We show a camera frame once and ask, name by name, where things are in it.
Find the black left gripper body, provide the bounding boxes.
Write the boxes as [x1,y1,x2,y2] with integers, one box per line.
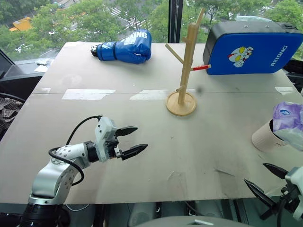
[105,134,124,161]

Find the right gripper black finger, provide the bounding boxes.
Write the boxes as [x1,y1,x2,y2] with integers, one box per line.
[243,178,277,210]
[262,162,290,180]

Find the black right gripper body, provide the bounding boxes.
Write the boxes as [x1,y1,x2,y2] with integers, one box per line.
[259,184,299,221]

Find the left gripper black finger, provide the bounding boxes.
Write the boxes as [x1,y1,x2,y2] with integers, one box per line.
[115,126,139,137]
[120,143,149,162]

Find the beige paper cup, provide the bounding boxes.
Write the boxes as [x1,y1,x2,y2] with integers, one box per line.
[251,119,288,153]

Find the wooden mug tree stand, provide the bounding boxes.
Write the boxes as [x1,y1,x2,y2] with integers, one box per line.
[165,7,212,117]

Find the purple tissue packet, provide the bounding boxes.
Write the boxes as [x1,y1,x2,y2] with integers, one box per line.
[272,101,303,152]

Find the blue boxing glove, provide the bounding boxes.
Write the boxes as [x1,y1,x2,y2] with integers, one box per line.
[90,28,152,65]

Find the black equipment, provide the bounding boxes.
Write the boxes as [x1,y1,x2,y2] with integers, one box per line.
[285,58,303,96]

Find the white crumpled paper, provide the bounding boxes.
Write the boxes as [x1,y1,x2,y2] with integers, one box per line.
[34,58,54,72]

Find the plaid cloth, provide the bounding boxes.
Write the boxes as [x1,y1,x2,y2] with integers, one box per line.
[0,96,24,143]

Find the black side cabinet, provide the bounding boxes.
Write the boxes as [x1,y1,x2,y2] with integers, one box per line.
[0,49,48,101]

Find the blue black punching pad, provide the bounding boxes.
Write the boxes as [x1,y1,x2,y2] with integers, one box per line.
[202,20,303,76]

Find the yellow truck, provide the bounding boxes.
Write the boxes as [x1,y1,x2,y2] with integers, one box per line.
[9,16,33,32]

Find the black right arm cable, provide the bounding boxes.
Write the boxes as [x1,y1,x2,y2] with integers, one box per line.
[276,198,288,227]

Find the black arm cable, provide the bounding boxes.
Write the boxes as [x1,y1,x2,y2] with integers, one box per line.
[276,198,288,227]
[48,114,104,187]

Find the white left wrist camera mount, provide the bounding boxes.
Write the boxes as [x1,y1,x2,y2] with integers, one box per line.
[94,116,118,163]

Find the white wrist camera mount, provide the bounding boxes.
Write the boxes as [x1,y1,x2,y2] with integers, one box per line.
[94,116,118,163]
[285,166,303,222]

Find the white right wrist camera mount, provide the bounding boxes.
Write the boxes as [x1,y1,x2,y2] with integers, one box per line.
[285,166,303,222]

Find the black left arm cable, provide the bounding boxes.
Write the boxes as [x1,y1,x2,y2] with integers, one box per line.
[48,114,104,187]

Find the black window frame post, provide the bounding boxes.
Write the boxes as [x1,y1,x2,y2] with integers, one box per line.
[168,0,185,44]

